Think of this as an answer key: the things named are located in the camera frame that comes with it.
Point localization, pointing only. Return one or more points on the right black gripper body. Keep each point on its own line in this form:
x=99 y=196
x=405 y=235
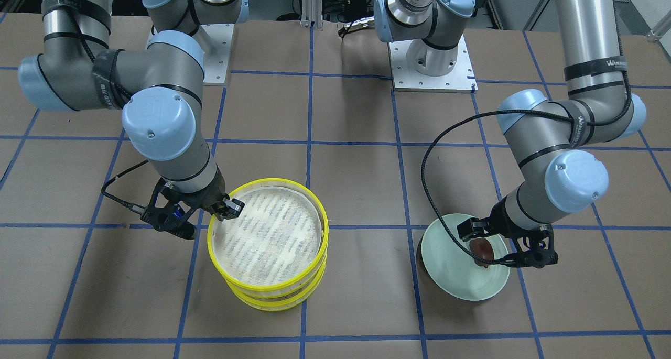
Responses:
x=206 y=199

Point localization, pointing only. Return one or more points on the light green round plate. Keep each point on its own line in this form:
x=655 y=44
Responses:
x=454 y=271

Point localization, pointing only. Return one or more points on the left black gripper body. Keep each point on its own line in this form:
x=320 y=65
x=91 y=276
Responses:
x=497 y=222

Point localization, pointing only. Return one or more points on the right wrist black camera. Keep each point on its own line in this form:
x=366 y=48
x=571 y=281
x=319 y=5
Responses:
x=171 y=218

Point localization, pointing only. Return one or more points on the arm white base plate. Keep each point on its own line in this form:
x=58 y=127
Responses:
x=220 y=55
x=430 y=60

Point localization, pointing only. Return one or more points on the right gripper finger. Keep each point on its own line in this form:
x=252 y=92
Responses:
x=229 y=209

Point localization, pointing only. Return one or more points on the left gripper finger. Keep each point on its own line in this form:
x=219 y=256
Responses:
x=474 y=228

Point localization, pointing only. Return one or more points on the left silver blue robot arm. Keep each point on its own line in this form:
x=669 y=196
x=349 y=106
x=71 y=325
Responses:
x=544 y=136

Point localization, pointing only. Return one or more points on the brown chocolate bun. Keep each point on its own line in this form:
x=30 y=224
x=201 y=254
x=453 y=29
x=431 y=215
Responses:
x=482 y=248

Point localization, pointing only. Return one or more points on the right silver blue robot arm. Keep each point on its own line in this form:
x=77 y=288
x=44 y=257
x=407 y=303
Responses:
x=158 y=90

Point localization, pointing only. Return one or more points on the yellow steamer basket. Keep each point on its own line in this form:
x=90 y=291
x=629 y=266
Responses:
x=281 y=236
x=281 y=300

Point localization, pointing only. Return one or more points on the wrist black camera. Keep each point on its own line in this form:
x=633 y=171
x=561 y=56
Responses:
x=171 y=218
x=534 y=248

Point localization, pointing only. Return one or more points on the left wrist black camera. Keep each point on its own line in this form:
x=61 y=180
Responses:
x=534 y=248

